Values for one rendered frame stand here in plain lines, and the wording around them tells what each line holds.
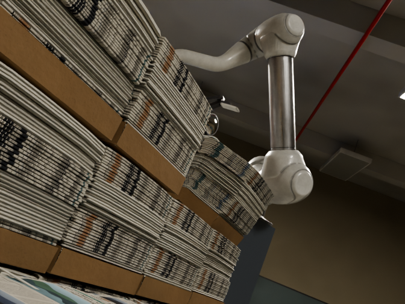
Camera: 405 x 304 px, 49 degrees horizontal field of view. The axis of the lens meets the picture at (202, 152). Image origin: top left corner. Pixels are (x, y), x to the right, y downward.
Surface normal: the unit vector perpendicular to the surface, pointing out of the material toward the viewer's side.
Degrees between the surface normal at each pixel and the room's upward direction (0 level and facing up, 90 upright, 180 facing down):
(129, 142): 92
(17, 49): 91
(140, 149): 93
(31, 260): 92
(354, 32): 180
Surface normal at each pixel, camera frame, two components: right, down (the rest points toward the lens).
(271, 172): -0.86, -0.10
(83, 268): 0.84, 0.29
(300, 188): 0.45, 0.03
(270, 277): 0.00, -0.28
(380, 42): -0.37, 0.89
